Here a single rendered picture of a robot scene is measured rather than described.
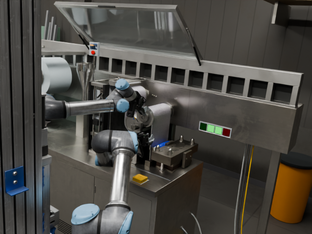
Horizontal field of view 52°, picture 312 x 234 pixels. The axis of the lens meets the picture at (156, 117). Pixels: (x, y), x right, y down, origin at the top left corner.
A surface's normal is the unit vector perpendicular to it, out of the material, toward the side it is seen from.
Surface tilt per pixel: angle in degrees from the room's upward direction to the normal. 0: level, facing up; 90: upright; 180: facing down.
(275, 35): 90
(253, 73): 90
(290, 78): 90
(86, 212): 7
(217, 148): 90
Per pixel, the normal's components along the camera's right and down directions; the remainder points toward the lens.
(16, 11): 0.80, 0.22
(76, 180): -0.56, 0.16
